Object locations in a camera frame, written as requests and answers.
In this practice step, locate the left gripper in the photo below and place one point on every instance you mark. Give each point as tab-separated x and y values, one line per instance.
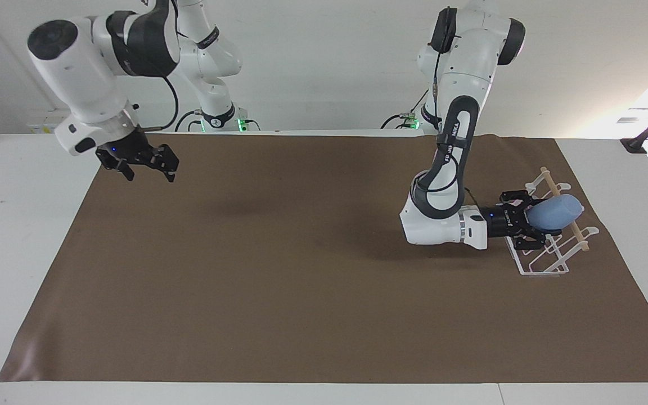
503	221

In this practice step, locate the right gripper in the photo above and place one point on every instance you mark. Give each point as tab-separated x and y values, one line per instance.
126	147

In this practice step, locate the light blue cup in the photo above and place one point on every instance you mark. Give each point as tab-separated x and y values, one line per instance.
554	212

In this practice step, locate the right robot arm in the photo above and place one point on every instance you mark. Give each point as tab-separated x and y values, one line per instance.
82	73

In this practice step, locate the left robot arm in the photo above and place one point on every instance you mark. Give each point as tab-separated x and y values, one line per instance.
442	222

